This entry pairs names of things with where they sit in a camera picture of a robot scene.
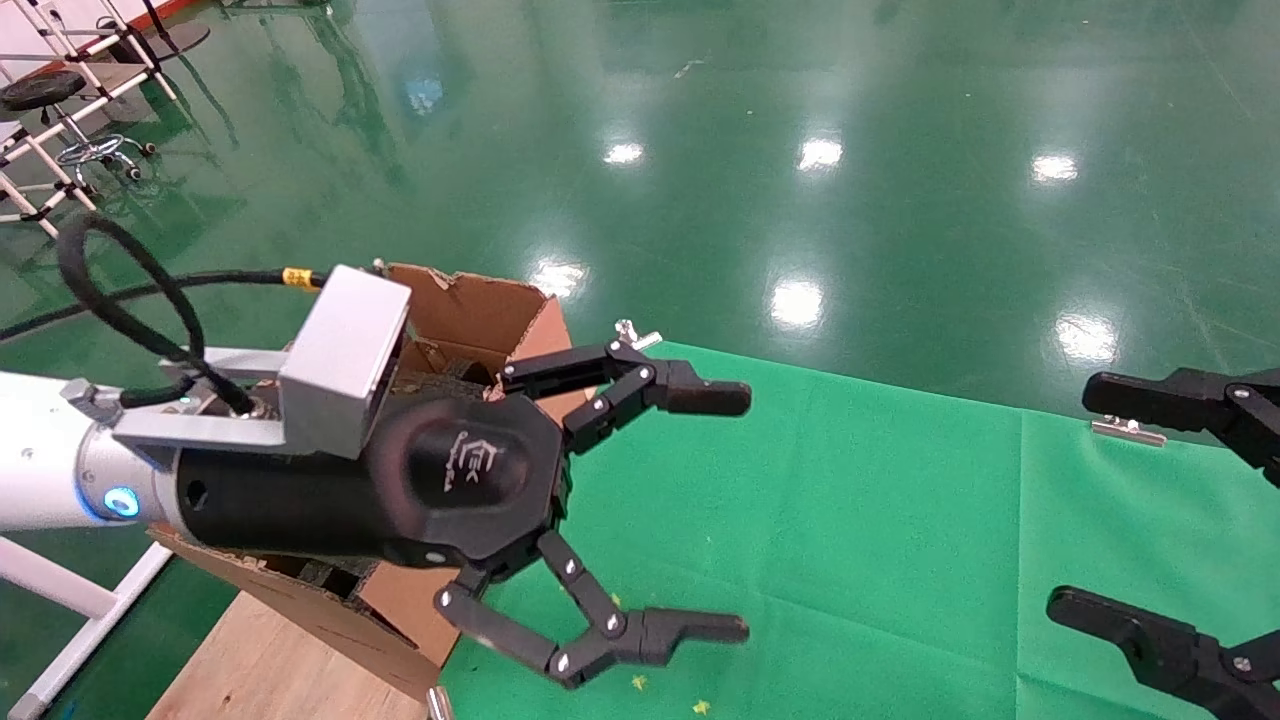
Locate green table mat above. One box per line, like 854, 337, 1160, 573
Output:
440, 340, 1280, 720

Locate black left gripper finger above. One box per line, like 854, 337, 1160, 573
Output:
498, 340, 754, 458

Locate white pipe-leg table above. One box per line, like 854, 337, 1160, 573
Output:
0, 0, 181, 161

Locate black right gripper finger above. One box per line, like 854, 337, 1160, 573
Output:
1083, 366, 1280, 488
1047, 587, 1280, 720

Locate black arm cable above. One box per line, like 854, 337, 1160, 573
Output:
0, 213, 331, 416

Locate white pipe frame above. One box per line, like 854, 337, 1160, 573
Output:
0, 535, 178, 720

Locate black round stool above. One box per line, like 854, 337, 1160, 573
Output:
0, 70, 158, 183

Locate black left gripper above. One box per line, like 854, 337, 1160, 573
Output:
175, 390, 753, 691

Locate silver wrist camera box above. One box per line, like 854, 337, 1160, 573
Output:
62, 265, 413, 461

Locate large open cardboard carton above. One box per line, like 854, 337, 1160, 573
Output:
150, 262, 601, 701

